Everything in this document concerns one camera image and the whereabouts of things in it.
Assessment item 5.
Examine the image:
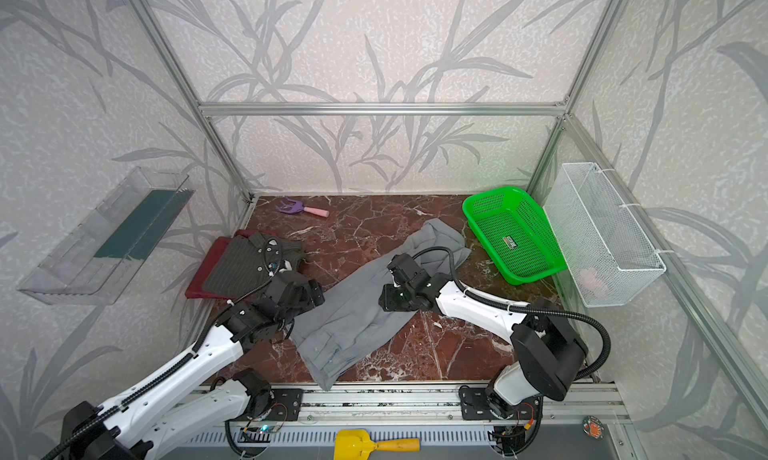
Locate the grey long sleeve shirt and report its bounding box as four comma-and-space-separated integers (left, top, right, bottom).
291, 219, 471, 390

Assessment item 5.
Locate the green plastic basket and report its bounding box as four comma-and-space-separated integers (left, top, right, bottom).
462, 186, 567, 285

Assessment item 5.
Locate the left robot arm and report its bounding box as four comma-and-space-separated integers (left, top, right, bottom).
46, 270, 324, 459

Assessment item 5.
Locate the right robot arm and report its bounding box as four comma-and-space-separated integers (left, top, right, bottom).
379, 274, 588, 419

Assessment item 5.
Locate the dark striped folded shirt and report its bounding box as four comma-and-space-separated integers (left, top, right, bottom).
204, 231, 306, 294

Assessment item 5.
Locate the purple pink toy rake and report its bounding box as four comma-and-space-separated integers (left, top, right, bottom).
277, 198, 330, 218

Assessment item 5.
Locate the maroon folded shirt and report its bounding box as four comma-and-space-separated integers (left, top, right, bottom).
185, 229, 259, 301

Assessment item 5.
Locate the yellow toy shovel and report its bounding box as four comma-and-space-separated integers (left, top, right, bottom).
333, 429, 421, 460

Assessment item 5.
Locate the round green red badge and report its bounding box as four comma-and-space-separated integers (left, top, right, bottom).
582, 416, 606, 440

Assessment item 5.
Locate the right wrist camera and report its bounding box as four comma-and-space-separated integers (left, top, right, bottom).
387, 254, 424, 285

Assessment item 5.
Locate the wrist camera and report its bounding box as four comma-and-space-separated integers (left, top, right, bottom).
261, 241, 283, 277
387, 254, 424, 285

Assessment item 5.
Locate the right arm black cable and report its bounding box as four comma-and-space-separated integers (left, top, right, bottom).
410, 245, 613, 382

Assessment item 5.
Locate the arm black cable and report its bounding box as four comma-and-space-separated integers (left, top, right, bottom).
40, 234, 286, 460
410, 245, 613, 382

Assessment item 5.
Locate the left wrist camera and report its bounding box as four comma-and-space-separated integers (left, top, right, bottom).
261, 241, 283, 277

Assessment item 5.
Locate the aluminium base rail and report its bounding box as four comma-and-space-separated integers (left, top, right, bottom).
266, 381, 631, 428

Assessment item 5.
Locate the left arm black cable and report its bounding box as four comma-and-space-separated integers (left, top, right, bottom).
40, 234, 286, 460

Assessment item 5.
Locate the pink object in wire basket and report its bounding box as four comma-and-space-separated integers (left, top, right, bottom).
579, 268, 607, 297

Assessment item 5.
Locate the white wire wall basket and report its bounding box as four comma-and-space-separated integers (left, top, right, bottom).
544, 162, 666, 308

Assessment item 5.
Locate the clear plastic wall bin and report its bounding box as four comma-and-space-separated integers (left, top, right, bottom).
17, 167, 195, 306

